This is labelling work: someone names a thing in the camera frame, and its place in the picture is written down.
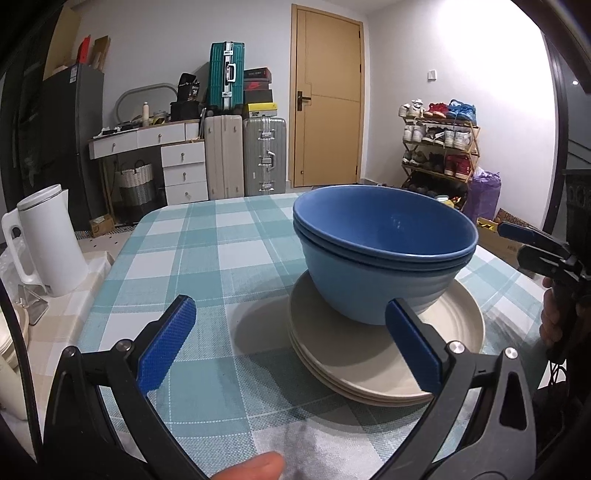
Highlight dark grey refrigerator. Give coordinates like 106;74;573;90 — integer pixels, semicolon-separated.
39;64;105;232

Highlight beige checked cloth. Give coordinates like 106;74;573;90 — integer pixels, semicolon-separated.
18;251;115;416

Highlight person's right hand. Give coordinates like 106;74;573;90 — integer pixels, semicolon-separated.
541;287;567;357

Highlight cream lidded container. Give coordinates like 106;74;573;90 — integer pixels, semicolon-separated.
0;305;29;370

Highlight large printed cardboard box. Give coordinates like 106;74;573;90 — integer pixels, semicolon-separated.
478;209;539;278

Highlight cream plate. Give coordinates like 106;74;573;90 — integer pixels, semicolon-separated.
295;342;437;407
291;330;476;398
288;270;485;389

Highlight white dresser with drawers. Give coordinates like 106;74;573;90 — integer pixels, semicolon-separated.
89;119;209;206

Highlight light blue bowl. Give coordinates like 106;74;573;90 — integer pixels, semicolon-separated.
302;240;465;326

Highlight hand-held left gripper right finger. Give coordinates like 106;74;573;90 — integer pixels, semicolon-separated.
369;298;541;480

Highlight black shelf unit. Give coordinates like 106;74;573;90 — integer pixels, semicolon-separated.
0;46;44;217

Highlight black storage box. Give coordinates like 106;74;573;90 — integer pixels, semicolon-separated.
170;102;204;121

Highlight patterned floor rug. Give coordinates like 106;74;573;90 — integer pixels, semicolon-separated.
74;225;139;238

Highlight black bag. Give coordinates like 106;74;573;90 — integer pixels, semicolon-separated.
178;72;200;102

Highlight oval grey-framed mirror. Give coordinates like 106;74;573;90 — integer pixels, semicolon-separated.
115;83;174;125

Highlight wooden shoe rack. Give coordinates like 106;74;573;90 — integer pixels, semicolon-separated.
401;115;481;195

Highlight beige suitcase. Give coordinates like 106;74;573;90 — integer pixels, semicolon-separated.
204;115;245;200

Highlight wooden door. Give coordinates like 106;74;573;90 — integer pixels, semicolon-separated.
291;4;365;188

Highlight brown cardboard box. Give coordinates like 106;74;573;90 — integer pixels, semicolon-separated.
91;36;112;72

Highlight white electric kettle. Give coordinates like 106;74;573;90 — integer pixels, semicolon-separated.
1;184;89;298

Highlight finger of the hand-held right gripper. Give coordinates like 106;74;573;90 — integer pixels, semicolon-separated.
498;222;572;260
517;244;580;280

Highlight woven basket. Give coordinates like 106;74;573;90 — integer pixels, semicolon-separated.
117;160;154;205

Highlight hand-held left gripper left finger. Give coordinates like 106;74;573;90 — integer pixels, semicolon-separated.
41;294;208;480

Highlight teal suitcase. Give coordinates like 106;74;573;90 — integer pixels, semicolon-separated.
206;41;245;114

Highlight person's left hand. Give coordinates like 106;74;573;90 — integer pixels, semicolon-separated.
215;451;286;480

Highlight metal stand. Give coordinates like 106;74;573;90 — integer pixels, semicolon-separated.
18;282;49;326

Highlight silver suitcase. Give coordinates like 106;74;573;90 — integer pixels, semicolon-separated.
243;117;287;197

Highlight purple plastic bag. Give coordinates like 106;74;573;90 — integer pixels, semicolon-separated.
462;168;502;224

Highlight flat cardboard sheet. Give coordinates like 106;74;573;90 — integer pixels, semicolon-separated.
44;9;81;79

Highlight shoe rack with shoes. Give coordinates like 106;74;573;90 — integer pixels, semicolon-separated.
399;98;478;192

